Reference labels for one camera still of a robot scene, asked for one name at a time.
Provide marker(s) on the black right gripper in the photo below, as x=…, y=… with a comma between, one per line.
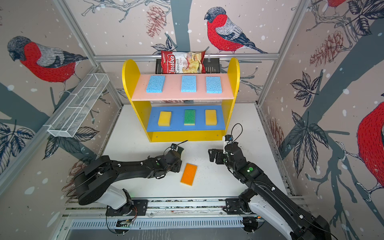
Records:
x=219, y=154

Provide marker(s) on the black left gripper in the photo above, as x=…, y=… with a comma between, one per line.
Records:
x=177, y=167

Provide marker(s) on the yellow sponge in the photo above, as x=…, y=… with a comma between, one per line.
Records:
x=211, y=117
x=165, y=119

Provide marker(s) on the green sponge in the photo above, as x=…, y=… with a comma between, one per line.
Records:
x=190, y=117

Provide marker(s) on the light blue sponge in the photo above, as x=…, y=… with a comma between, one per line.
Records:
x=189, y=84
x=156, y=84
x=213, y=85

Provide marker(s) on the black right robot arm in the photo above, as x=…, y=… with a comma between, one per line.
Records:
x=263, y=198

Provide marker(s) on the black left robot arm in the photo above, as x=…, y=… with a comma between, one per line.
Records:
x=94, y=183

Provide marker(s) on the yellow shelf unit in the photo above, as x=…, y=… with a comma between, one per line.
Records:
x=130, y=77

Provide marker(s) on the pink upper shelf board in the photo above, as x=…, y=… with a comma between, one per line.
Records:
x=173, y=85

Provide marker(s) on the orange sponge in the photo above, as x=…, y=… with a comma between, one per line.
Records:
x=189, y=174

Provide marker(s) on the red cassava chips bag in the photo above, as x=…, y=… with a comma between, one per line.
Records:
x=182, y=62

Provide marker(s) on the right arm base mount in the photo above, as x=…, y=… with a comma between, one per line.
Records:
x=241, y=204

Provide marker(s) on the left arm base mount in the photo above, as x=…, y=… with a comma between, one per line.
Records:
x=130, y=208

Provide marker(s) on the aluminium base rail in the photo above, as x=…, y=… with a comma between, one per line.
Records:
x=161, y=214

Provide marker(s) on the white mesh wall tray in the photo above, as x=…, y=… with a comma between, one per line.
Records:
x=81, y=102

